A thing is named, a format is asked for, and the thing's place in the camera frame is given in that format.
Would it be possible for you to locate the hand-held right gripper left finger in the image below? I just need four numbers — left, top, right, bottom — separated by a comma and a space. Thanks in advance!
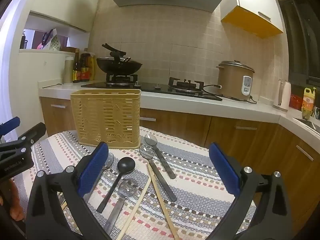
25, 141, 111, 240

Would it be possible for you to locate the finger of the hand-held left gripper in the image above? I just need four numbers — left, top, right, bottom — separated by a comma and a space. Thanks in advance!
0, 116, 21, 137
0, 122, 47, 164

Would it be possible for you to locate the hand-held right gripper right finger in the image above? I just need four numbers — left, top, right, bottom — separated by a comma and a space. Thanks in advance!
200, 142, 293, 240

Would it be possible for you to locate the wooden chopstick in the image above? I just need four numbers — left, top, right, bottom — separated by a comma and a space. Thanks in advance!
115, 177, 152, 240
146, 163, 180, 240

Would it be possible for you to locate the beige plastic utensil basket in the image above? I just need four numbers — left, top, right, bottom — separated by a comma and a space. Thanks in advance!
70, 89, 142, 148

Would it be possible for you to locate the person's left hand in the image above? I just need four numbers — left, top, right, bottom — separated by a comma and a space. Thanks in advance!
9, 180, 26, 222

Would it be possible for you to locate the striped woven tablecloth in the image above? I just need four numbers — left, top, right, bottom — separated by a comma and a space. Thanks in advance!
14, 126, 258, 240

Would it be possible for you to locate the black plastic spoon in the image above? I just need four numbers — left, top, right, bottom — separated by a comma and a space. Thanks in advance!
96, 157, 136, 214

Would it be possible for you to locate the pale cylindrical canister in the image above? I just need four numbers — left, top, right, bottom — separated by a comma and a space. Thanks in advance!
62, 56, 75, 84

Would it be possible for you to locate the slim dark sauce bottle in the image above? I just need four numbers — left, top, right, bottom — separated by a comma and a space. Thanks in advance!
73, 49, 81, 83

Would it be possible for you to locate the brown cardboard box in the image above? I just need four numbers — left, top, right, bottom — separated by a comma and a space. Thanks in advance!
216, 60, 255, 100

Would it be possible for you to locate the yellow sauce bottle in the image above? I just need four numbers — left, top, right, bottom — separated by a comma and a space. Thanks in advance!
89, 54, 96, 81

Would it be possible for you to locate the patterned paper bag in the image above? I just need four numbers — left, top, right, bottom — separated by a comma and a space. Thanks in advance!
37, 29, 62, 52

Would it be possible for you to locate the white electric kettle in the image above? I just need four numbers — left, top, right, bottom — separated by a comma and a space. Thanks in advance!
272, 79, 292, 112

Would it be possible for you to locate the steel sink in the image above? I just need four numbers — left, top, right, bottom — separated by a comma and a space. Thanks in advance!
294, 117, 320, 131

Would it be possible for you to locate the black glass gas stove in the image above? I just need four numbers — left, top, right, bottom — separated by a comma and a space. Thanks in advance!
80, 74, 223, 102

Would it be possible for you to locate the red package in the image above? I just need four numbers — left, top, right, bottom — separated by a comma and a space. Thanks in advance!
290, 94, 304, 110

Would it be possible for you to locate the black wok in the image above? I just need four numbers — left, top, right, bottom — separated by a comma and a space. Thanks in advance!
96, 56, 143, 77

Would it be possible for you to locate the yellow oil bottle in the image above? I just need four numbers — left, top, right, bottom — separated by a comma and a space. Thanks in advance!
301, 87, 317, 119

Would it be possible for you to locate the black wok lid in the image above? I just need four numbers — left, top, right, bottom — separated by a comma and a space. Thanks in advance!
102, 43, 132, 67

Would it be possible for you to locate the dark window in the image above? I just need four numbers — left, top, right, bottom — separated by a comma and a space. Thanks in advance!
278, 0, 320, 86

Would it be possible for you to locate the black power cord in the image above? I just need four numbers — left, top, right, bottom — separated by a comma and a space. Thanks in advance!
203, 84, 257, 104

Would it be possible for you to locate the white and yellow wall cabinet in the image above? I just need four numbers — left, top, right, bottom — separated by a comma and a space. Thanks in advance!
220, 0, 284, 39

